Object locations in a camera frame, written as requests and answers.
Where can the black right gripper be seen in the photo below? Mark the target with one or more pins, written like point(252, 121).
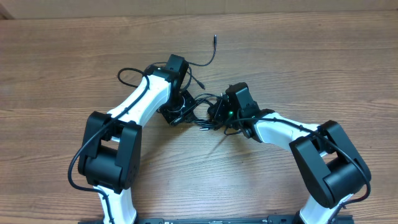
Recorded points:
point(218, 117)

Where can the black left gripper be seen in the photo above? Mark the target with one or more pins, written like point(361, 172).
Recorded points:
point(175, 119)

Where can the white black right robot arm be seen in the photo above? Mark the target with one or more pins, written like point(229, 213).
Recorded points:
point(332, 169)

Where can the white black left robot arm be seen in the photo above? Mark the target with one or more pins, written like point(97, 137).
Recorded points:
point(109, 158)

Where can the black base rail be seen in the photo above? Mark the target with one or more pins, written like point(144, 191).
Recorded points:
point(271, 219)

